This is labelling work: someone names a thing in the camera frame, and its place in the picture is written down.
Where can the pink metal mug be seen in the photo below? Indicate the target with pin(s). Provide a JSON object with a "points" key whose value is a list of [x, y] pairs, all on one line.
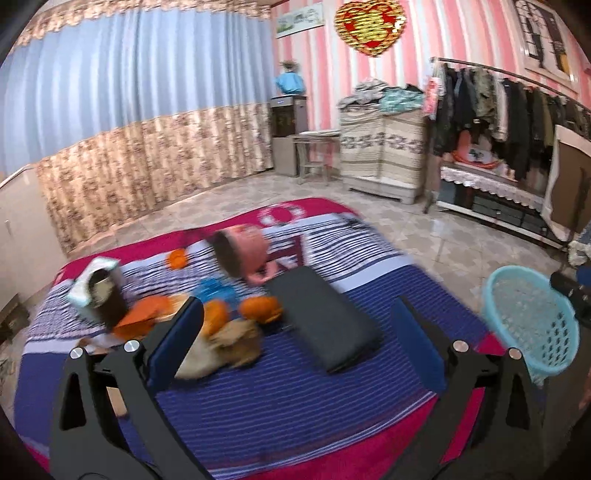
{"points": [[242, 251]]}

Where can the water dispenser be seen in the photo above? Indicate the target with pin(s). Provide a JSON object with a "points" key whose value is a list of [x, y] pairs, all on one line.
{"points": [[288, 117]]}

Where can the framed wall picture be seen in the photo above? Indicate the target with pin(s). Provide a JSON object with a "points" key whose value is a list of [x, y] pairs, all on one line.
{"points": [[544, 43]]}

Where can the small orange plastic lid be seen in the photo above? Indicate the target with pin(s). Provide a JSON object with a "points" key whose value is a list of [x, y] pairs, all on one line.
{"points": [[177, 259]]}

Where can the blue covered water bottle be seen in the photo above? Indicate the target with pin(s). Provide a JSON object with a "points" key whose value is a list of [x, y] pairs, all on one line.
{"points": [[290, 81]]}

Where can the light blue plastic basket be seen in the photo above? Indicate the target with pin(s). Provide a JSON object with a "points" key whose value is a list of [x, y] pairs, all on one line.
{"points": [[525, 312]]}

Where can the brown framed board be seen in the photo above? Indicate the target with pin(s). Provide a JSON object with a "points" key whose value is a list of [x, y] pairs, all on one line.
{"points": [[570, 165]]}

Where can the teal tissue box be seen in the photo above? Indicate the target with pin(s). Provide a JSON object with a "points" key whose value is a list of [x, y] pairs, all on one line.
{"points": [[78, 295]]}

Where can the pile of clothes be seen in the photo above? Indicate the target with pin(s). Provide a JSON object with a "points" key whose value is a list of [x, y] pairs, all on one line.
{"points": [[380, 95]]}

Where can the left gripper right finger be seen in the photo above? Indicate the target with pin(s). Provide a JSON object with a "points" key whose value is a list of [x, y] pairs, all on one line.
{"points": [[484, 424]]}

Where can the low tv stand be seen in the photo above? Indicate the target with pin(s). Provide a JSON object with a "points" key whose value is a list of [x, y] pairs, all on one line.
{"points": [[494, 200]]}

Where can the landscape wall poster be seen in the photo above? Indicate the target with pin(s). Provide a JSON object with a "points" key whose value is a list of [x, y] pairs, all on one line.
{"points": [[303, 19]]}

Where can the patterned cloth covered cabinet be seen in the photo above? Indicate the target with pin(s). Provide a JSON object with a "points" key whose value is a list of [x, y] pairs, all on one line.
{"points": [[383, 153]]}

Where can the dark cup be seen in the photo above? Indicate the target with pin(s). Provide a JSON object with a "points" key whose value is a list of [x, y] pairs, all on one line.
{"points": [[106, 298]]}

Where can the striped blue red tablecloth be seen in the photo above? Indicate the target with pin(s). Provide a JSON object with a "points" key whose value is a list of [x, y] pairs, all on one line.
{"points": [[284, 417]]}

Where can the blue plastic wrapper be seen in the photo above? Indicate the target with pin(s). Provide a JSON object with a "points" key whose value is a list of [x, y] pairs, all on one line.
{"points": [[211, 288]]}

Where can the red gold heart decoration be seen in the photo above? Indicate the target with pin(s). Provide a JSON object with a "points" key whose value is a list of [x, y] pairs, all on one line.
{"points": [[370, 27]]}

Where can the clothes rack with garments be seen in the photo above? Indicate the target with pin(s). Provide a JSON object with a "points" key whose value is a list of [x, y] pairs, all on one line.
{"points": [[490, 121]]}

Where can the black rectangular case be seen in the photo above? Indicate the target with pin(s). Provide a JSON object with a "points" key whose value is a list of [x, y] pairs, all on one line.
{"points": [[336, 332]]}

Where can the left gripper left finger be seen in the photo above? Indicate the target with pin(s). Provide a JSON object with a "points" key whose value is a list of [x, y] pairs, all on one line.
{"points": [[86, 439]]}

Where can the white side cabinet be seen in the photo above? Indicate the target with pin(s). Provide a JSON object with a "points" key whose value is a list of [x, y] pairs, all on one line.
{"points": [[31, 255]]}

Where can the orange plastic wrapper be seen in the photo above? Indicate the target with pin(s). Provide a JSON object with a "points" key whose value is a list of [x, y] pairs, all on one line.
{"points": [[146, 313]]}

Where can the blue and floral curtain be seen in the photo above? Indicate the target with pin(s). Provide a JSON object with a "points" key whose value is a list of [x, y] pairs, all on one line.
{"points": [[123, 107]]}

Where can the small wooden stool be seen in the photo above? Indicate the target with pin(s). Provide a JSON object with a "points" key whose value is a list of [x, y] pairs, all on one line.
{"points": [[313, 151]]}

